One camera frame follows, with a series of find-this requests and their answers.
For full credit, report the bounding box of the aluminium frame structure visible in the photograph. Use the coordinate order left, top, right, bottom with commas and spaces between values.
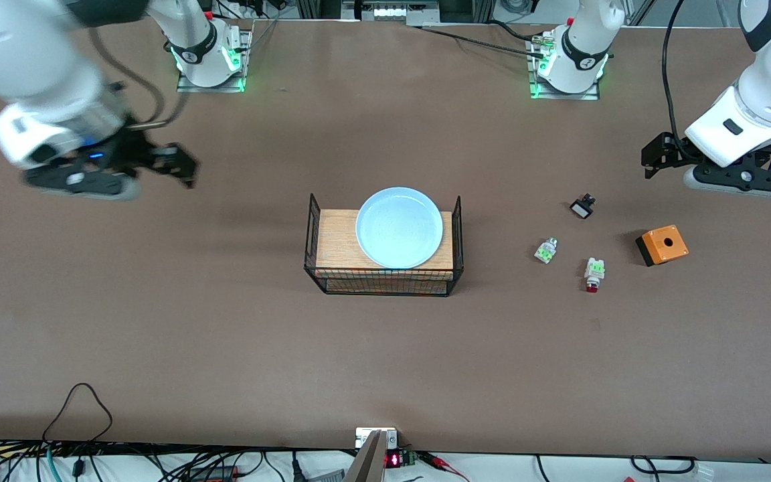
295, 0, 497, 27

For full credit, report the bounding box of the light blue round plate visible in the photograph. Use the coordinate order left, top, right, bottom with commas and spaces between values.
355, 187, 444, 270

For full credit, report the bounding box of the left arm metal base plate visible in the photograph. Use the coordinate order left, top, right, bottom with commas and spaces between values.
526, 33, 602, 101

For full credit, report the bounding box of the black base cable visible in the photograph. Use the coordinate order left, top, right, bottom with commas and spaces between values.
419, 20, 547, 60

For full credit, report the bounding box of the red push button switch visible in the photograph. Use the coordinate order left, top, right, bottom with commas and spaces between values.
584, 258, 606, 294

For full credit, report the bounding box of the black looped cable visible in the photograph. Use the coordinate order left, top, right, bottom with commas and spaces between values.
42, 383, 114, 444

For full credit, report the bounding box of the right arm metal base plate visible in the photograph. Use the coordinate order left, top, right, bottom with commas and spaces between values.
177, 28, 253, 94

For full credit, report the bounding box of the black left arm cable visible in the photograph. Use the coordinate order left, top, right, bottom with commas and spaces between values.
661, 0, 694, 158

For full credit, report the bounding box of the grey angled beam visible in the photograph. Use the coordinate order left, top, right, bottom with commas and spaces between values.
344, 430, 386, 482

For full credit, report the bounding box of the wooden board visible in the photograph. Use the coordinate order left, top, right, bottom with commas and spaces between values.
316, 210, 455, 274

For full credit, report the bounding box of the silver metal bracket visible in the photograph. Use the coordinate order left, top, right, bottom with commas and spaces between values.
355, 427, 398, 449

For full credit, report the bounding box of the orange button enclosure box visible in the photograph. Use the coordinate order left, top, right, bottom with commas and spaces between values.
635, 225, 689, 267

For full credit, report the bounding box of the red black clip lead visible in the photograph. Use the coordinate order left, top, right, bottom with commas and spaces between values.
419, 452, 472, 482

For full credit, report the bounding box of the black wire basket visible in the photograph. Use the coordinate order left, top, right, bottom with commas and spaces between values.
304, 195, 464, 299

